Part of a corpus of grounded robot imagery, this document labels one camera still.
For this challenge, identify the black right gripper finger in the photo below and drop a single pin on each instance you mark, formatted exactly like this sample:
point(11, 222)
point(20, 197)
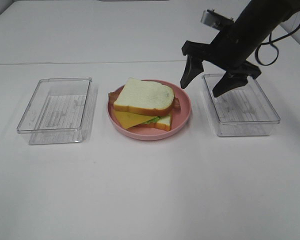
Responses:
point(193, 68)
point(228, 82)

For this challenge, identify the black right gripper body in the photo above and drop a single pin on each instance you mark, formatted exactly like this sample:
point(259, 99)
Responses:
point(226, 53)

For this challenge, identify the bacon strip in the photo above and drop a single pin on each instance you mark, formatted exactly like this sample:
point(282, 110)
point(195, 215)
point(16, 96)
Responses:
point(112, 97)
point(176, 106)

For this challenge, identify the bread slice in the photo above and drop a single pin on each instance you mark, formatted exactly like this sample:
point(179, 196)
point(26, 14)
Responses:
point(149, 98)
point(164, 123)

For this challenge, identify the green lettuce leaf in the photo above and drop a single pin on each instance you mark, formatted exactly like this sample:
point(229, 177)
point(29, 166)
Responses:
point(153, 120)

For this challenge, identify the yellow cheese slice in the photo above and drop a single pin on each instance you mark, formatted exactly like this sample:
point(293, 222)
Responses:
point(128, 119)

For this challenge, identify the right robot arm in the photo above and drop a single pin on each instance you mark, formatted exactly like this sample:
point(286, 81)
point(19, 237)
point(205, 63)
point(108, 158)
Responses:
point(259, 19)

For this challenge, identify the clear right plastic tray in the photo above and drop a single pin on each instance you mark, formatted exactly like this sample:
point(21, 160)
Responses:
point(242, 112)

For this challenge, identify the clear plastic tray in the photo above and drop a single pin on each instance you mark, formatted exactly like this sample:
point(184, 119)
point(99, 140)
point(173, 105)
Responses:
point(242, 112)
point(60, 111)

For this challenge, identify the pink round plate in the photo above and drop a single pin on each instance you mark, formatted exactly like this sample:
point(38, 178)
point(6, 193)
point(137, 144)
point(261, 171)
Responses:
point(179, 118)

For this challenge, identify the clear left plastic tray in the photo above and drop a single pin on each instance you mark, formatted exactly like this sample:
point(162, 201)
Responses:
point(60, 111)

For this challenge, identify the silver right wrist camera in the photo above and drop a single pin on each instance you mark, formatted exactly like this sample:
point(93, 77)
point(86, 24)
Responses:
point(215, 20)

